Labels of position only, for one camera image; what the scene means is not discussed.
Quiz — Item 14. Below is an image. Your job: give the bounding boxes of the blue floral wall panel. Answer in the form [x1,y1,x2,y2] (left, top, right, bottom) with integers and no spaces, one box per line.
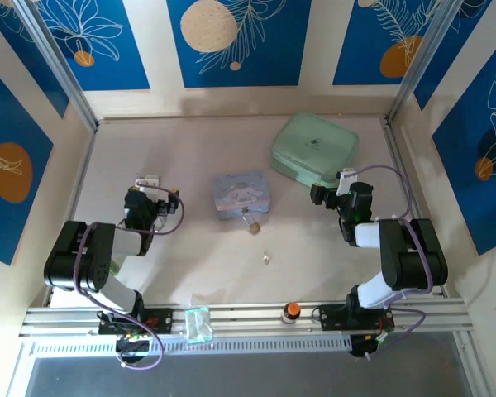
[332,0,444,87]
[31,0,152,92]
[432,41,496,256]
[0,60,55,266]
[166,0,313,88]

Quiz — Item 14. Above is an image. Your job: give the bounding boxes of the gold padlock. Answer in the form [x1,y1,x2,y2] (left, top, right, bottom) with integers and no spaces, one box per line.
[241,208,262,237]

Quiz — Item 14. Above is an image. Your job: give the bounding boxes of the aluminium frame post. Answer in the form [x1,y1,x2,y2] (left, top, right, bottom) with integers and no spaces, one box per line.
[12,0,99,132]
[384,0,466,123]

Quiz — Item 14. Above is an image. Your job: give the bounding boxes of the mint green zip case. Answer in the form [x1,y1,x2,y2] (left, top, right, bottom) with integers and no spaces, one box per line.
[270,110,360,186]

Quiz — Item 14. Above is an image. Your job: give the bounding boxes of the slotted grey cable duct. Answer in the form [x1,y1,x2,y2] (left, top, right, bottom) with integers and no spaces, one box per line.
[31,334,352,357]

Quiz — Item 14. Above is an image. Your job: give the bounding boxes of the orange capped small bottle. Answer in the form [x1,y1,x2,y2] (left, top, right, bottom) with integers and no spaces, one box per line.
[281,301,302,327]

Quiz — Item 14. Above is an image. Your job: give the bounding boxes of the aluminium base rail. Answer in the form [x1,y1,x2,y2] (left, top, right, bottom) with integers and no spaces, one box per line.
[18,298,475,337]

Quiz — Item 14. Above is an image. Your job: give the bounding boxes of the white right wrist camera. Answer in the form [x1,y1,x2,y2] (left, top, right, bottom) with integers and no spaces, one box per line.
[336,167,359,196]

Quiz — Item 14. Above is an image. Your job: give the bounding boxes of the clear plastic bag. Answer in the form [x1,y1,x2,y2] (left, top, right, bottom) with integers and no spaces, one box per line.
[184,305,214,343]

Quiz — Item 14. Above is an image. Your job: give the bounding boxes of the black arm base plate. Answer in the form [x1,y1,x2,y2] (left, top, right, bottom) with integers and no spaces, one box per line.
[317,304,396,332]
[98,308,174,336]

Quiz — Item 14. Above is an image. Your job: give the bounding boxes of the aluminium table side rail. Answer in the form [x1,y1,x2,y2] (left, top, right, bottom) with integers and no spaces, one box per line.
[382,122,450,297]
[44,123,99,308]

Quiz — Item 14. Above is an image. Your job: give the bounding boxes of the lilac cartoon dog box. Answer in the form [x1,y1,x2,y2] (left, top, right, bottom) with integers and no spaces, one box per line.
[212,167,273,222]

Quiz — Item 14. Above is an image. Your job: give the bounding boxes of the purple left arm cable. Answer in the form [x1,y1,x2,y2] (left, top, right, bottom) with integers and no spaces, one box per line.
[74,184,186,370]

